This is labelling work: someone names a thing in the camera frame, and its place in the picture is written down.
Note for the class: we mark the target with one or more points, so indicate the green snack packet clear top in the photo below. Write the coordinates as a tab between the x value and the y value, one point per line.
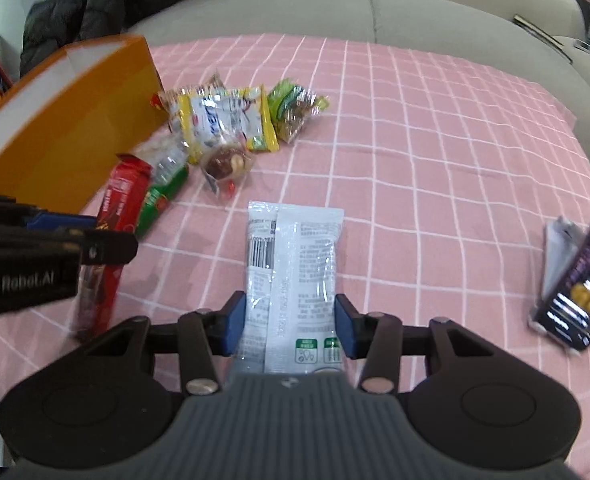
162	197

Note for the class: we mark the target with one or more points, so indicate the yellow-edged white snack packet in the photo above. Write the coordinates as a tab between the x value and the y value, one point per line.
202	120
255	120

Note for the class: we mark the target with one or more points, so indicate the clear packet of nuts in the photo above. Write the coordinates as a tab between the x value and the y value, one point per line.
225	162

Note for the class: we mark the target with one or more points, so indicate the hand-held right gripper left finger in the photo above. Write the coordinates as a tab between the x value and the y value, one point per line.
234	325

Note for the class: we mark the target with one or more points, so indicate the beige sofa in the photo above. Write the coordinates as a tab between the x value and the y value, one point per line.
450	15

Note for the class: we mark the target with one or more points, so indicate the pink checked blanket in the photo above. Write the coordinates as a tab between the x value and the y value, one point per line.
425	160

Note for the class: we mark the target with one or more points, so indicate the dark glossy packet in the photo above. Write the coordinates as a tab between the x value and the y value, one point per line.
582	290

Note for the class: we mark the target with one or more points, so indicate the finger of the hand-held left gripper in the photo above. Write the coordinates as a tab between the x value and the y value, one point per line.
110	249
60	221

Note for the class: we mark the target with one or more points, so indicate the dark flat book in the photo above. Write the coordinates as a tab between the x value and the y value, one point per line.
540	35

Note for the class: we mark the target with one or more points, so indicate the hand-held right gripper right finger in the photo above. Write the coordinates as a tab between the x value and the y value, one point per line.
346	327

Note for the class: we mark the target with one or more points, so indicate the black jacket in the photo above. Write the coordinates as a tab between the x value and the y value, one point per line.
75	5

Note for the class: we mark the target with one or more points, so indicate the orange cardboard box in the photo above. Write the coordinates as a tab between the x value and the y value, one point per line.
75	125

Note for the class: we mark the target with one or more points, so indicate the green granola packet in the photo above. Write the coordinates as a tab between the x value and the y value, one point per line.
292	107

